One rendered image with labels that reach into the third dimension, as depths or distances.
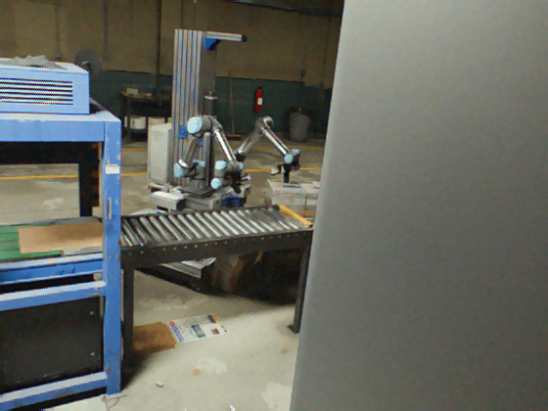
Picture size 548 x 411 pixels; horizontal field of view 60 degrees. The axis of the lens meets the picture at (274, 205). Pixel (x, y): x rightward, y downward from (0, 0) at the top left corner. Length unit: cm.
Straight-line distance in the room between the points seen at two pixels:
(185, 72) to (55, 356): 230
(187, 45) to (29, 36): 610
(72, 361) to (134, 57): 787
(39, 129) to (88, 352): 127
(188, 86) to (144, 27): 623
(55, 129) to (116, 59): 776
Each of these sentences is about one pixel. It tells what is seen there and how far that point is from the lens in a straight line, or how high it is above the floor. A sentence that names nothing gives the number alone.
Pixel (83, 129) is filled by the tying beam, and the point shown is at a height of 151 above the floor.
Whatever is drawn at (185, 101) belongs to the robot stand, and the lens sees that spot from 402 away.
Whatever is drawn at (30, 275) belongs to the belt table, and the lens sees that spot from 272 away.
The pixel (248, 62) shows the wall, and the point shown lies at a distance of 1096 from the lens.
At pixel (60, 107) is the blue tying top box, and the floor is 158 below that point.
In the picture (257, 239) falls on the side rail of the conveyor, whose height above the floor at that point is 77.
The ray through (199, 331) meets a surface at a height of 1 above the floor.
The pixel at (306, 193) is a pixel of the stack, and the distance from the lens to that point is 410.
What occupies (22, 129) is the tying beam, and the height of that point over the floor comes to 150.
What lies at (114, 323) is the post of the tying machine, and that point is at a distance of 275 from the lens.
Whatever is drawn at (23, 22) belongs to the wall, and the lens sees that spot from 985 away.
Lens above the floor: 193
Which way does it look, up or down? 18 degrees down
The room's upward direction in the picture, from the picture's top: 6 degrees clockwise
